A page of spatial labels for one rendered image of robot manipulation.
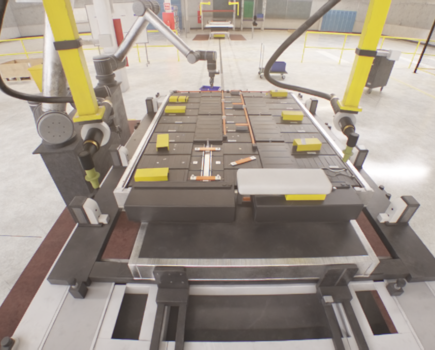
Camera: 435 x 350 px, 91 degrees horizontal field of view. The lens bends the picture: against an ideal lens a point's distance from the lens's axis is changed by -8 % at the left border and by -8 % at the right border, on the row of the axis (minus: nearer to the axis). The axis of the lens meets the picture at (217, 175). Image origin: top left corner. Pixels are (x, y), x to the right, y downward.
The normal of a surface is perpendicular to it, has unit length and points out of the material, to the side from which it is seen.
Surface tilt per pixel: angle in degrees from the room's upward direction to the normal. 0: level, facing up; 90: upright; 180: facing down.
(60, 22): 90
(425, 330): 0
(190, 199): 0
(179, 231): 0
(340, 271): 90
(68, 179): 90
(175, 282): 90
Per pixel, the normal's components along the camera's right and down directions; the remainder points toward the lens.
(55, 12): 0.25, 0.58
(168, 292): 0.00, -0.80
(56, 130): 0.62, 0.47
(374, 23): -0.25, 0.58
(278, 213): 0.00, 0.60
